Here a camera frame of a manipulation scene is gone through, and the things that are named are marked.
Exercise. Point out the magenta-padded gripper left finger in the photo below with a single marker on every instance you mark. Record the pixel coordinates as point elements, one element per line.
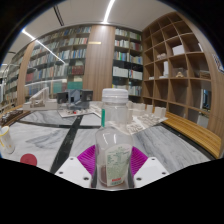
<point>85,160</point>

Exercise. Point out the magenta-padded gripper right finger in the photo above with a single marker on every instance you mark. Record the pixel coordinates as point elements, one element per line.
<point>140,160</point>

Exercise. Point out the clear plastic drink bottle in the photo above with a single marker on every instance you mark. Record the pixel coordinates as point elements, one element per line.
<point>113,146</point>

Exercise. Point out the white city block model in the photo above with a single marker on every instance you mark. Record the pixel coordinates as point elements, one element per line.
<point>146,116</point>

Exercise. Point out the flat round red coaster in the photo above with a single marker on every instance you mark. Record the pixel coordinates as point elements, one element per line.
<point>28,159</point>

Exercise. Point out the curved wooden bench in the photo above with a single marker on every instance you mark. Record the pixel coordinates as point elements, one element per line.
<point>193,131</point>

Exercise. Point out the dark grey architectural model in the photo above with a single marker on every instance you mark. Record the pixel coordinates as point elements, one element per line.
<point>75,98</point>

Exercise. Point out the white architectural model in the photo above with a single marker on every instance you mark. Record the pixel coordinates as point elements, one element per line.
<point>40,101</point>

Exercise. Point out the white mug with yellow rim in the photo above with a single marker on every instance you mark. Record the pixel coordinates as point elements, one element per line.
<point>6,141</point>

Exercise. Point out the brown model on wooden board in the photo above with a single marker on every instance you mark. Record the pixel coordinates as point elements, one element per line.
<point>8,116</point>

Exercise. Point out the wooden cubby shelf unit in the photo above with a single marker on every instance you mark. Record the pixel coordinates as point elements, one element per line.
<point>173,76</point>

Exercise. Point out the narrow dark bookshelf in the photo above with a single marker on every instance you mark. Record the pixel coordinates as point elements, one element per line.
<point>128,63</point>

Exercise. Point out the distant side bookshelf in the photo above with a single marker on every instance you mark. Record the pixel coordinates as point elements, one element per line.
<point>8,86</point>

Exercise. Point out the straight ceiling light strip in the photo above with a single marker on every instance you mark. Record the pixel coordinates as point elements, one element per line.
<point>108,11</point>

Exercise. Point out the large wall bookshelf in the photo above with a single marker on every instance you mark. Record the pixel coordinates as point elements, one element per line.
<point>56,63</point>

